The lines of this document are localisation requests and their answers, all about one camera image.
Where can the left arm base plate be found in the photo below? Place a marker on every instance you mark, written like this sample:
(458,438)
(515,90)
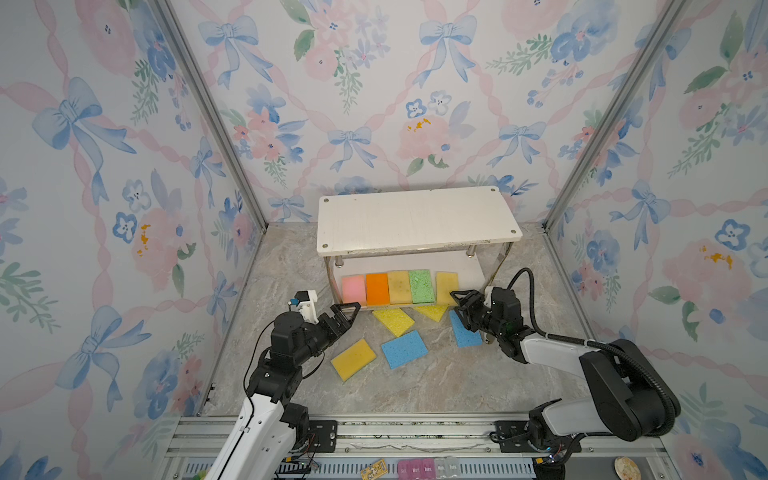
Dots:
(315,436)

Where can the yellow patterned card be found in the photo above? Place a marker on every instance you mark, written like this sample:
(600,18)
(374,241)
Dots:
(375,471)

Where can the yellow sponge upper left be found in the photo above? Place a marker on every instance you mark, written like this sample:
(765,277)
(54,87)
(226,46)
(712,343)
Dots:
(396,320)

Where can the green sponge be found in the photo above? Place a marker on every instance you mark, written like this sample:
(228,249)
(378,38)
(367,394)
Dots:
(421,287)

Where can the clear plastic box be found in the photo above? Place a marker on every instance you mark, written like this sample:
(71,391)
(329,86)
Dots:
(447,468)

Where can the round patterned disc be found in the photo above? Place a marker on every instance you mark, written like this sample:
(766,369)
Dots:
(627,469)

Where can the blue sponge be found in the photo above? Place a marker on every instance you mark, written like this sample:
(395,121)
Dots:
(405,349)
(464,337)

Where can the yellow sponge under orange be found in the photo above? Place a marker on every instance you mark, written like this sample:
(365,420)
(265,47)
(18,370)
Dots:
(353,359)

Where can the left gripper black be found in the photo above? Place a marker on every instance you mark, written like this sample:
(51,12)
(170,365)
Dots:
(335,331)

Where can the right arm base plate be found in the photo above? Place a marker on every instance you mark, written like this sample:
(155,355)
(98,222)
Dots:
(517,436)

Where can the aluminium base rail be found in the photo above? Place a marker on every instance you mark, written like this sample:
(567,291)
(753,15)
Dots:
(364,439)

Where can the blue sponge under pink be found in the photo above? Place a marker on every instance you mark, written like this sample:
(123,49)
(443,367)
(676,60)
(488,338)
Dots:
(464,337)

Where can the yellow sponge upper right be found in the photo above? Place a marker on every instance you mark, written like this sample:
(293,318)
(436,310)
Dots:
(432,312)

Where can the yellow sponge bottom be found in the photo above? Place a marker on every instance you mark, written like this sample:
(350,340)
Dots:
(399,287)

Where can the pink plastic box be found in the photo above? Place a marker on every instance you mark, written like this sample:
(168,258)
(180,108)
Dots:
(416,469)

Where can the dark yellow sponge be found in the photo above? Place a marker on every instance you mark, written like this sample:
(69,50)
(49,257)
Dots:
(446,284)

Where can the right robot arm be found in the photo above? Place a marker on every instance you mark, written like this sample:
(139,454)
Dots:
(628,399)

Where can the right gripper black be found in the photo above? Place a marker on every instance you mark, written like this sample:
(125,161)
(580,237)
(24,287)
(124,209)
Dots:
(472,301)

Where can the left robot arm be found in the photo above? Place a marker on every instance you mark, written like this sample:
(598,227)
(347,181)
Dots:
(270,425)

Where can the white two-tier shelf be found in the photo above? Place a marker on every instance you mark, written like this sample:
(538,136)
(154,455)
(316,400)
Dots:
(468,231)

